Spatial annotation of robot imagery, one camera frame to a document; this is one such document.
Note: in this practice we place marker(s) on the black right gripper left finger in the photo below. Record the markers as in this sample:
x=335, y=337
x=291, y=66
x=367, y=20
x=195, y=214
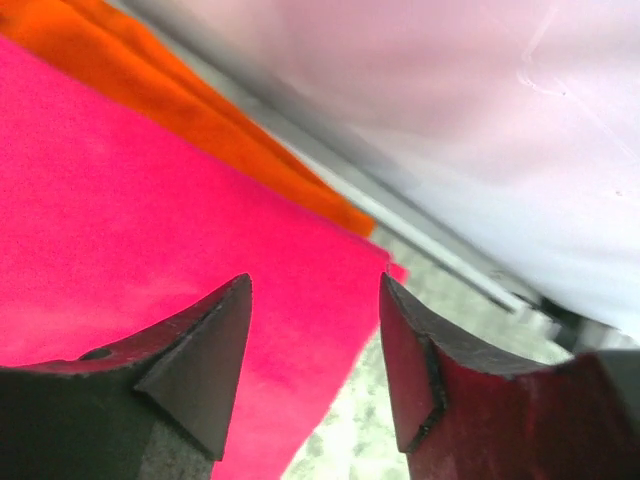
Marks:
x=154, y=405

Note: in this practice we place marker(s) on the folded orange t shirt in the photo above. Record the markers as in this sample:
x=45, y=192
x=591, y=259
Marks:
x=121, y=58

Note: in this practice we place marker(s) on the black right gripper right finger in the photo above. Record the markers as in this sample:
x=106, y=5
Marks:
x=465, y=409

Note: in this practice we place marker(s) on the pink t shirt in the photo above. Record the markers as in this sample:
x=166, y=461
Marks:
x=110, y=223

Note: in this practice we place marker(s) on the aluminium right table rail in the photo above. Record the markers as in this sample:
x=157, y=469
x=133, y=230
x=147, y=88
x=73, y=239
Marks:
x=336, y=159

